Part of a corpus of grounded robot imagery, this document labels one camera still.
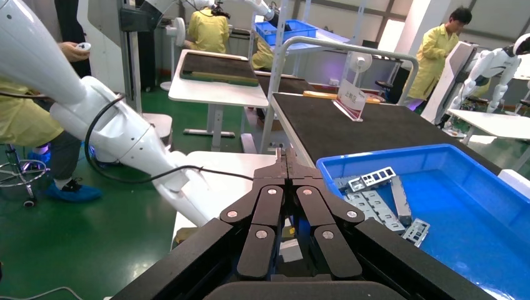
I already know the white desk with dark mat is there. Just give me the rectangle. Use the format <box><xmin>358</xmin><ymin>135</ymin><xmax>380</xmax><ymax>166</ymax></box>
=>
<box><xmin>168</xmin><ymin>49</ymin><xmax>270</xmax><ymax>152</ymax></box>

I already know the grey tubular railing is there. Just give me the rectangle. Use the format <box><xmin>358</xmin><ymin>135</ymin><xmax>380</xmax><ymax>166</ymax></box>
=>
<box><xmin>258</xmin><ymin>36</ymin><xmax>419</xmax><ymax>154</ymax></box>

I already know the black conveyor belt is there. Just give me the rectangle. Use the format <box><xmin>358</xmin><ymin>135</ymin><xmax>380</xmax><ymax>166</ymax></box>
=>
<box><xmin>273</xmin><ymin>91</ymin><xmax>504</xmax><ymax>177</ymax></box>

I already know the white humanoid robot on stand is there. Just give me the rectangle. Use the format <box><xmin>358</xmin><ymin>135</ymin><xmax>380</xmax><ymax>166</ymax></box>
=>
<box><xmin>420</xmin><ymin>32</ymin><xmax>530</xmax><ymax>125</ymax></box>

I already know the grey floor cable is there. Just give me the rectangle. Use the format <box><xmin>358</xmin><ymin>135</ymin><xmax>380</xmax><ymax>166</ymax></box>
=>
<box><xmin>0</xmin><ymin>286</ymin><xmax>84</xmax><ymax>300</ymax></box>

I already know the white flat metal bracket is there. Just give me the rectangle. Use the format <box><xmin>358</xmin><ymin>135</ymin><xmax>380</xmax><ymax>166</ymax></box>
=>
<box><xmin>343</xmin><ymin>192</ymin><xmax>376</xmax><ymax>216</ymax></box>
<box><xmin>357</xmin><ymin>191</ymin><xmax>407</xmax><ymax>233</ymax></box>

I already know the white background desk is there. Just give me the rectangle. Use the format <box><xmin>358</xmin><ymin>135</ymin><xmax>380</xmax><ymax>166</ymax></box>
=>
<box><xmin>447</xmin><ymin>108</ymin><xmax>530</xmax><ymax>171</ymax></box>

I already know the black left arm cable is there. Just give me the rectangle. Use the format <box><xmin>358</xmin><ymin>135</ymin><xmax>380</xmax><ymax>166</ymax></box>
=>
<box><xmin>84</xmin><ymin>94</ymin><xmax>254</xmax><ymax>185</ymax></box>

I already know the dark mat with green edge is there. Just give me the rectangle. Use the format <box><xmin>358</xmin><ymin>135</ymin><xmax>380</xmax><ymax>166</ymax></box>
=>
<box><xmin>181</xmin><ymin>52</ymin><xmax>259</xmax><ymax>88</ymax></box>

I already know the crouched person yellow coat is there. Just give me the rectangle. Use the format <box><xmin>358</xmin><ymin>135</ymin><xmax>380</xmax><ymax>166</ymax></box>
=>
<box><xmin>251</xmin><ymin>35</ymin><xmax>276</xmax><ymax>71</ymax></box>

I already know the person in yellow coat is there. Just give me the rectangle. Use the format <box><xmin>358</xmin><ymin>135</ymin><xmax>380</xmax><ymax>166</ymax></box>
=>
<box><xmin>399</xmin><ymin>6</ymin><xmax>473</xmax><ymax>111</ymax></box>

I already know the small grey metal part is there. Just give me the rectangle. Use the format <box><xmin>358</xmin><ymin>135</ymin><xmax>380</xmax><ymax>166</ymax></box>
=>
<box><xmin>333</xmin><ymin>176</ymin><xmax>361</xmax><ymax>193</ymax></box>

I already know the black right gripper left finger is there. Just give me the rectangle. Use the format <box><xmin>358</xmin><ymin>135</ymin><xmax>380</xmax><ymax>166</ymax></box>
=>
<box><xmin>219</xmin><ymin>149</ymin><xmax>289</xmax><ymax>280</ymax></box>

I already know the blue background bin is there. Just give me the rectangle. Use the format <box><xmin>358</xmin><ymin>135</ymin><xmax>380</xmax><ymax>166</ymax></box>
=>
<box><xmin>254</xmin><ymin>19</ymin><xmax>319</xmax><ymax>46</ymax></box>

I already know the chrome stool base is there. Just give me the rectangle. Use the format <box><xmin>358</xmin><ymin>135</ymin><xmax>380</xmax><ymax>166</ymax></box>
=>
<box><xmin>0</xmin><ymin>142</ymin><xmax>48</xmax><ymax>208</ymax></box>

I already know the operator in yellow coat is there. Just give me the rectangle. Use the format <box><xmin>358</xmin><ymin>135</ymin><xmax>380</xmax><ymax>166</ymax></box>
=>
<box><xmin>0</xmin><ymin>41</ymin><xmax>104</xmax><ymax>204</ymax></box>

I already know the grey robot stand column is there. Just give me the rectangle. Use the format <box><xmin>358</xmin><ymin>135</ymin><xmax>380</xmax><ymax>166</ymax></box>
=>
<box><xmin>87</xmin><ymin>0</ymin><xmax>174</xmax><ymax>142</ymax></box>

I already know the small white desk fan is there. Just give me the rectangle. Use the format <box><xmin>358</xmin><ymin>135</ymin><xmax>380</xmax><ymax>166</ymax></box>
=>
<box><xmin>343</xmin><ymin>51</ymin><xmax>374</xmax><ymax>88</ymax></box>

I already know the slotted grey metal bracket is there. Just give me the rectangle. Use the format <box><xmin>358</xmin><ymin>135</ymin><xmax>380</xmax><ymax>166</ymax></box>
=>
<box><xmin>402</xmin><ymin>218</ymin><xmax>431</xmax><ymax>248</ymax></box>
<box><xmin>347</xmin><ymin>166</ymin><xmax>397</xmax><ymax>192</ymax></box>

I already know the black mat on background table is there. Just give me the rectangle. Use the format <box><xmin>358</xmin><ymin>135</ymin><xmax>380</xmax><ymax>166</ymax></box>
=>
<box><xmin>254</xmin><ymin>71</ymin><xmax>319</xmax><ymax>97</ymax></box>

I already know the plain grey metal bar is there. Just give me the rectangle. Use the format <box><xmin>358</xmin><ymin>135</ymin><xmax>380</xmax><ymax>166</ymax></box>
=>
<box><xmin>391</xmin><ymin>176</ymin><xmax>413</xmax><ymax>226</ymax></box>

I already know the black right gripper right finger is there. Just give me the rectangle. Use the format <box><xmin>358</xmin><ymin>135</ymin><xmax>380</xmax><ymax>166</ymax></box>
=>
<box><xmin>287</xmin><ymin>149</ymin><xmax>366</xmax><ymax>280</ymax></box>

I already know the white standing fan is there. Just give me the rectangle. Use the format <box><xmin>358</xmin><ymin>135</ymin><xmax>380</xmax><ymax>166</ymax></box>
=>
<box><xmin>159</xmin><ymin>16</ymin><xmax>187</xmax><ymax>92</ymax></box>

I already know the seated person yellow coat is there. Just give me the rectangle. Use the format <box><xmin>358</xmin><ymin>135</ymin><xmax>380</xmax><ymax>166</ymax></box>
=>
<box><xmin>184</xmin><ymin>4</ymin><xmax>231</xmax><ymax>54</ymax></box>

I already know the blue plastic bin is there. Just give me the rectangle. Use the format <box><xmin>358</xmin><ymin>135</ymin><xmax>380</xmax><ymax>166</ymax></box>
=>
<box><xmin>316</xmin><ymin>143</ymin><xmax>530</xmax><ymax>300</ymax></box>

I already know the white red acrylic sign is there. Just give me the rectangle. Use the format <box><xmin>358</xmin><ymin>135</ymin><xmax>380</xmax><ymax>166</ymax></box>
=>
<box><xmin>332</xmin><ymin>78</ymin><xmax>369</xmax><ymax>123</ymax></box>

